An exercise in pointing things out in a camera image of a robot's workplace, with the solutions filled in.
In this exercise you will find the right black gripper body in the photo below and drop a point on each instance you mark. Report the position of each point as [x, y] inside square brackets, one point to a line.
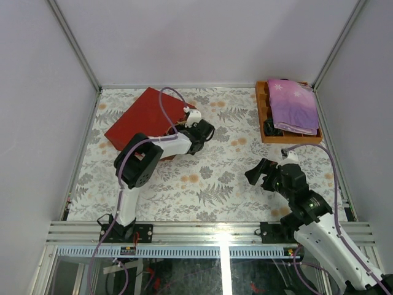
[272, 182]

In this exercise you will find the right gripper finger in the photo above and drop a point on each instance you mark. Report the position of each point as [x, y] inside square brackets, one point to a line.
[266, 167]
[253, 175]

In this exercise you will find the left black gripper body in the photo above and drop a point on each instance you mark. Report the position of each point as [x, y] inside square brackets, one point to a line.
[186, 132]

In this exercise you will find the red paper bag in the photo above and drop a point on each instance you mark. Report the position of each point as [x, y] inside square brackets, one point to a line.
[152, 114]

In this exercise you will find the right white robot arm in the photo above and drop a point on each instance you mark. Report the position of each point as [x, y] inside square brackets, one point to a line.
[312, 224]

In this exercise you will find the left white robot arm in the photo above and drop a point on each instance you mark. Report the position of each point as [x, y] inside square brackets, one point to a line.
[134, 167]

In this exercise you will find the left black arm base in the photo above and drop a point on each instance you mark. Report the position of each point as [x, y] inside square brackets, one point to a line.
[134, 233]

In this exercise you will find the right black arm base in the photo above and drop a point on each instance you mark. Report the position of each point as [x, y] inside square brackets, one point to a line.
[278, 233]

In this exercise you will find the black item in tray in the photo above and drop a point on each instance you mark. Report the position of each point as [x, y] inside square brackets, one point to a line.
[270, 130]

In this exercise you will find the floral table mat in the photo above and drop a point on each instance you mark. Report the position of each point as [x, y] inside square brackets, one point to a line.
[209, 186]

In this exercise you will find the purple star cloth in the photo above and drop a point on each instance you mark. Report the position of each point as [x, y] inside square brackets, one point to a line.
[293, 106]

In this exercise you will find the wooden compartment tray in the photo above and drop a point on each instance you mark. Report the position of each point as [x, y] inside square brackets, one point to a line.
[264, 110]

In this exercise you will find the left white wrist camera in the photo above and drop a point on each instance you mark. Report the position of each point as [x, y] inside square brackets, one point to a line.
[193, 116]

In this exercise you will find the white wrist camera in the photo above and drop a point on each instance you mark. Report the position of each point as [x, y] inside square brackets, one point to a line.
[193, 116]
[288, 157]

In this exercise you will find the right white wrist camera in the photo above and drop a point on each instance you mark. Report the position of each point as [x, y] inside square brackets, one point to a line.
[288, 157]

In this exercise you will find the blue slotted cable duct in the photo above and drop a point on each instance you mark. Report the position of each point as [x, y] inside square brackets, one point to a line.
[181, 252]

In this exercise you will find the aluminium front rail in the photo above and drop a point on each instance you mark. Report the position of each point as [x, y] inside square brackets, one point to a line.
[164, 233]

